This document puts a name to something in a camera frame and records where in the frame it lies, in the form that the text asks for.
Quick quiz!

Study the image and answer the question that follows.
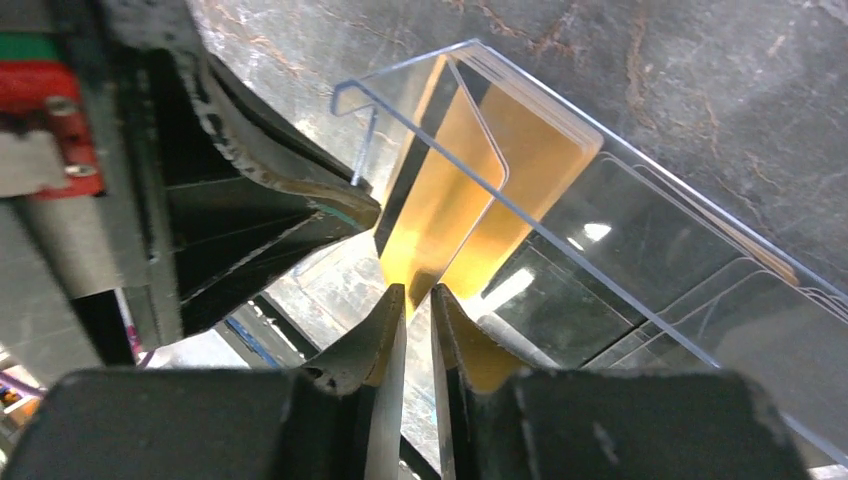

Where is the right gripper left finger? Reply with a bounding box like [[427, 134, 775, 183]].
[[3, 284, 406, 479]]

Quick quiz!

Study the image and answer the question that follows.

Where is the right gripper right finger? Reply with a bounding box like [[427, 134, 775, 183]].
[[430, 284, 808, 479]]

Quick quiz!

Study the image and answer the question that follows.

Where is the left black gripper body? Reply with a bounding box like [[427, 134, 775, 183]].
[[1, 1, 183, 368]]

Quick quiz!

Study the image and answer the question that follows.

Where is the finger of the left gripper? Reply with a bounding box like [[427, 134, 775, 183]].
[[175, 197, 371, 338], [165, 1, 381, 231]]

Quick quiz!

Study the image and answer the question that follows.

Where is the clear acrylic card tray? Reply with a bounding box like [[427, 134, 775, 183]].
[[331, 40, 847, 468]]

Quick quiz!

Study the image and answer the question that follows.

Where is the gold card stack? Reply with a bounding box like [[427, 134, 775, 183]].
[[442, 49, 604, 300]]

